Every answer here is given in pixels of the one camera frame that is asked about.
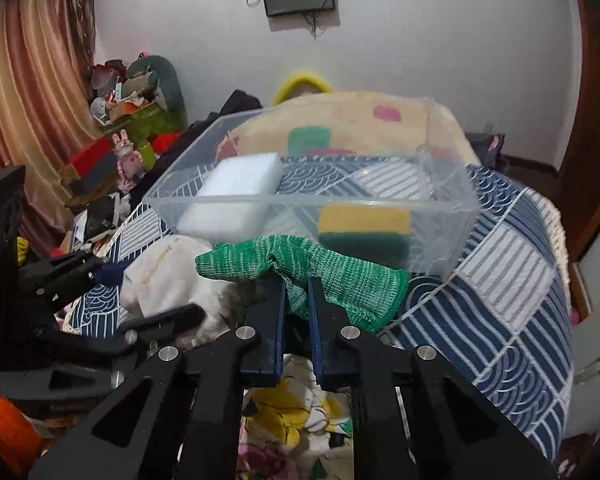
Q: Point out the clear plastic box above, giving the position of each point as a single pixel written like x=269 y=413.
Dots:
x=442 y=213

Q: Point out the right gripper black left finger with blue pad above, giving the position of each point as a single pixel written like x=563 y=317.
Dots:
x=178 y=415

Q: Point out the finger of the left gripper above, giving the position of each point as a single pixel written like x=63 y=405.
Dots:
x=66 y=278
x=133 y=335

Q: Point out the white cabinet with stickers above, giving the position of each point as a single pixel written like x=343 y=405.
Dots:
x=584 y=411

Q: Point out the yellow fuzzy arch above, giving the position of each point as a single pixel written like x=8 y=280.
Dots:
x=298 y=83

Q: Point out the white towel cloth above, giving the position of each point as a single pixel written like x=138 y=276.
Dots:
x=164 y=277

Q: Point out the green box of clutter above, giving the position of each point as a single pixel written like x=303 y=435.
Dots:
x=139 y=114

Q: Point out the beige blanket coloured squares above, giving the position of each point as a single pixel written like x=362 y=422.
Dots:
x=350 y=123

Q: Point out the yellow green scrub sponge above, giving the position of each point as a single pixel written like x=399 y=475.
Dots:
x=378 y=234

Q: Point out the floral patterned cloth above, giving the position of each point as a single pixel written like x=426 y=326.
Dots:
x=296 y=430

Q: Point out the grey green plush pillow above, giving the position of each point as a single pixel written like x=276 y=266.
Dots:
x=167 y=89

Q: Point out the striped brown curtain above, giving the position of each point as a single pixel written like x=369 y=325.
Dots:
x=46 y=48

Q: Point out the white sponge block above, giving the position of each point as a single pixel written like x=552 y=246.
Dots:
x=229 y=207

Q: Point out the black clothes pile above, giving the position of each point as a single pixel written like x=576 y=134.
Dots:
x=238 y=102

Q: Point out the pink rabbit plush toy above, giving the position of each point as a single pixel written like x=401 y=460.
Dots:
x=130 y=164

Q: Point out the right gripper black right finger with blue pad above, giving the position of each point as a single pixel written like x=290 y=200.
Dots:
x=414 y=416

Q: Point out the red box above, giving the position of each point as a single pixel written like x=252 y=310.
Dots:
x=81 y=163

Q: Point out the dark bag on floor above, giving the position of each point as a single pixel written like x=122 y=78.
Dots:
x=488 y=148

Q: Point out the green knitted glove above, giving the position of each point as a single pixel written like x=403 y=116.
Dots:
x=370 y=294

